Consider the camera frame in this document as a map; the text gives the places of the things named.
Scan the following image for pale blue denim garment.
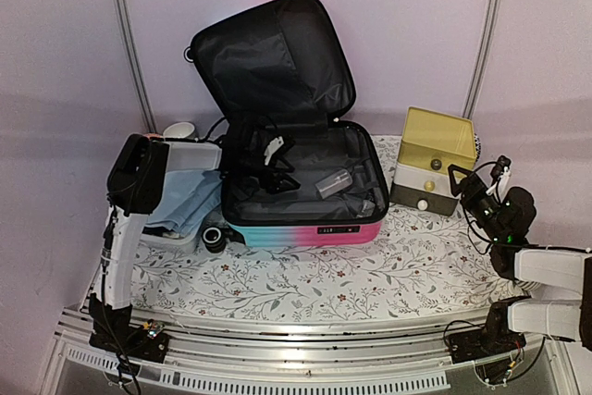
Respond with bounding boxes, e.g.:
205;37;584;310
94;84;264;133
145;170;222;237

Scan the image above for left wall aluminium post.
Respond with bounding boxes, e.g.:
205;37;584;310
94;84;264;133
113;0;157;133

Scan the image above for white perforated plastic basket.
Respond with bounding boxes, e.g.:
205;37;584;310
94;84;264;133
140;227;201;254

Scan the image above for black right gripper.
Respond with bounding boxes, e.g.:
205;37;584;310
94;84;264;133
449;165;508;243

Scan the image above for aluminium front rail frame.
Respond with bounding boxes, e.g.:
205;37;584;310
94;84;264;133
39;304;574;395

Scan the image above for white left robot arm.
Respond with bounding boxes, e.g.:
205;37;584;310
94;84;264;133
89;123;300;368

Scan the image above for yellow top drawer box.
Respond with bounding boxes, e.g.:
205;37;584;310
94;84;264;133
390;107;477;216

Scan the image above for pink and teal kids suitcase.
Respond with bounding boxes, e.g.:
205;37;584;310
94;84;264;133
186;0;389;248

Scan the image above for right wall aluminium post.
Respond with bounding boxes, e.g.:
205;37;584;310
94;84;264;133
462;0;501;119

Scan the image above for wall aluminium post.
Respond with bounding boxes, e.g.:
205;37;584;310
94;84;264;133
462;0;501;119
113;0;157;133

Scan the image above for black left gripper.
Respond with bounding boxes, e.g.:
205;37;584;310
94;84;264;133
238;150;302;195

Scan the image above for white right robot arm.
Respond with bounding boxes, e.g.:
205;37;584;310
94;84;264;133
445;156;591;363

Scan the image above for floral patterned table mat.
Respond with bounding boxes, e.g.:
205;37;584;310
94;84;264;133
90;134;522;322

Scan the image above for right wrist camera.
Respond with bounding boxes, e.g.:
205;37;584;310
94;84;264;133
486;155;512;199

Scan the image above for white ceramic bowl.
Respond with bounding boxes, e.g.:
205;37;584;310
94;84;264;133
162;121;198;140

